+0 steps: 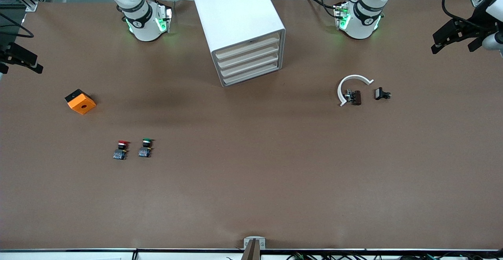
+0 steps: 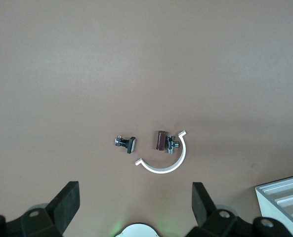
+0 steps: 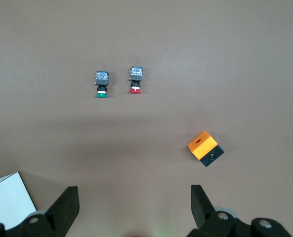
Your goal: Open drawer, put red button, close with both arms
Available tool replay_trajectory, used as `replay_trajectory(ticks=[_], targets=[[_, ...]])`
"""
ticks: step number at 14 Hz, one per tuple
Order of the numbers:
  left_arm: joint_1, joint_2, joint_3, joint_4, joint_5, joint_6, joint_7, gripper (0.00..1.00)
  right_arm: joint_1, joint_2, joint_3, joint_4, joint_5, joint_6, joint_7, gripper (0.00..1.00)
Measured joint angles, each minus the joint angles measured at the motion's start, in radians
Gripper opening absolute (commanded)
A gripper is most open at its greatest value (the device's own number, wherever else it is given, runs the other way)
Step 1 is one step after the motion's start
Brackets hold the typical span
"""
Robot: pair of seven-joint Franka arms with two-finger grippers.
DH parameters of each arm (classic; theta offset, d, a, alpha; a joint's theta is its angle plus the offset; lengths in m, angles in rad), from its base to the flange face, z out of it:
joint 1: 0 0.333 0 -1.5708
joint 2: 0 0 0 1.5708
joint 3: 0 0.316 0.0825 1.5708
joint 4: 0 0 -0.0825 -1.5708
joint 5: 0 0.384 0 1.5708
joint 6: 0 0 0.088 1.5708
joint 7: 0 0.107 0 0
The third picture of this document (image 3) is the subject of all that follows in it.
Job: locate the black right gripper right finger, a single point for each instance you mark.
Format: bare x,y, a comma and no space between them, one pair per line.
203,214

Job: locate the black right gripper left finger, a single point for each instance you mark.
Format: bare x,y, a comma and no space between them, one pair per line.
59,212

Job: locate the red push button switch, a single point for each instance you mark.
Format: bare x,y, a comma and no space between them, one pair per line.
136,74

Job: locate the white drawer cabinet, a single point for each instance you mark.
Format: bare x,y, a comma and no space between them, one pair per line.
5,202

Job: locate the brown table cover sheet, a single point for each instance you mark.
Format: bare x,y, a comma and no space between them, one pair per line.
146,37

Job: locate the orange black button enclosure box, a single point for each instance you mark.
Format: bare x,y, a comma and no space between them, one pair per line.
203,145

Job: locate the green push button switch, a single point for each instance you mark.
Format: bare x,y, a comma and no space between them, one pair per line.
101,77

